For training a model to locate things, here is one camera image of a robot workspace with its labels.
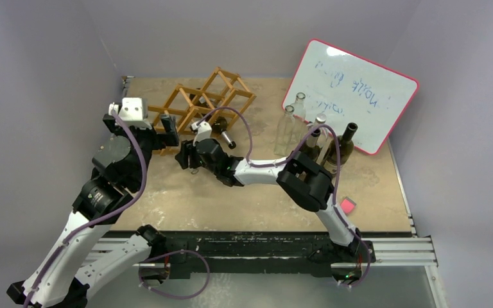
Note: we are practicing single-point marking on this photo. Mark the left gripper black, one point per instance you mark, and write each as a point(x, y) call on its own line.
point(168, 124)

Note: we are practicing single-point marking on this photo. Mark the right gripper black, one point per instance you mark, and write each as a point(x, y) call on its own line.
point(189, 157)

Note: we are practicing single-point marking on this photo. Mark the olive green wine bottle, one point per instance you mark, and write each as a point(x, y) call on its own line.
point(219, 126)

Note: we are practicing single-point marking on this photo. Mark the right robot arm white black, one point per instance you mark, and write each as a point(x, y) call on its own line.
point(303, 180)

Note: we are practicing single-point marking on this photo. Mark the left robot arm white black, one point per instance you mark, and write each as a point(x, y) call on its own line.
point(120, 170)

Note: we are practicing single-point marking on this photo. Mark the wooden lattice wine rack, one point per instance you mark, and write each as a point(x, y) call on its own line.
point(188, 104)

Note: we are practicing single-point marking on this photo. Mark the clear square glass bottle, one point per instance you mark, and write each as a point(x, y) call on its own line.
point(285, 132)

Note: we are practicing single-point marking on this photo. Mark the dark bottle beige label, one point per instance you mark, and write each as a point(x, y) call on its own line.
point(311, 147)

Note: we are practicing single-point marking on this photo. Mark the clear bottle green label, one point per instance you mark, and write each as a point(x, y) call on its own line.
point(321, 119)

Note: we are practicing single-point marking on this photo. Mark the dark green wine bottle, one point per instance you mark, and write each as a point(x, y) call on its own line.
point(333, 160)

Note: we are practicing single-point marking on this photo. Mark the pink eraser block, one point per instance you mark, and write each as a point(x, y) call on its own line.
point(347, 205)

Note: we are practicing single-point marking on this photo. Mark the pink framed whiteboard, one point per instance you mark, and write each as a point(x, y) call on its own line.
point(351, 89)

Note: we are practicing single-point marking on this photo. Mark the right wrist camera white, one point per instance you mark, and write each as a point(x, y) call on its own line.
point(202, 130)

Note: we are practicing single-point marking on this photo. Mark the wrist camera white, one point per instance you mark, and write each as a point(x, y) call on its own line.
point(132, 111)
point(202, 130)

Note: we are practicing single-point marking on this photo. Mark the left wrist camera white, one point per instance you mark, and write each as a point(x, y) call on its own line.
point(132, 111)

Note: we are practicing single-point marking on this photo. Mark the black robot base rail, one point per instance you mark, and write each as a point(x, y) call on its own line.
point(183, 253)

